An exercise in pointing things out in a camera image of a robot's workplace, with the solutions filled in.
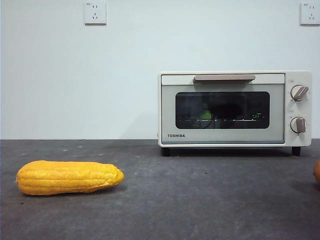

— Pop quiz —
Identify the white wall socket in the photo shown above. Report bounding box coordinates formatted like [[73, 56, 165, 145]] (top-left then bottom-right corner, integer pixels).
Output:
[[84, 1, 108, 26], [300, 2, 320, 26]]

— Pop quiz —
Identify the orange round fruit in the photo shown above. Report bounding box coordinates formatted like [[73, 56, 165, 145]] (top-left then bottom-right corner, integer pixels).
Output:
[[313, 159, 320, 185]]

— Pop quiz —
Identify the purple eggplant with green stem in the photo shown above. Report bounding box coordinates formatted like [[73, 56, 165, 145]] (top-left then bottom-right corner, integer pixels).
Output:
[[199, 101, 247, 120]]

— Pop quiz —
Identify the yellow corn cob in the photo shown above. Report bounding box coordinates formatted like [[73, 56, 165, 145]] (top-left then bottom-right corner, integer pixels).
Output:
[[16, 160, 125, 196]]

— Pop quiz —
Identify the white Toshiba toaster oven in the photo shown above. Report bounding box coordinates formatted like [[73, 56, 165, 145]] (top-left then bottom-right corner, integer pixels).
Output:
[[158, 70, 313, 157]]

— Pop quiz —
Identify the oven door with glass window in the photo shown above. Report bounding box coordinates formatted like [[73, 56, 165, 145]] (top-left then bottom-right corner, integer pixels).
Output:
[[161, 73, 286, 145]]

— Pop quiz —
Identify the beige oven knob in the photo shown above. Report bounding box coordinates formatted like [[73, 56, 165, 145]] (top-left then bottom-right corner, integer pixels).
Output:
[[290, 84, 310, 102], [289, 116, 308, 134]]

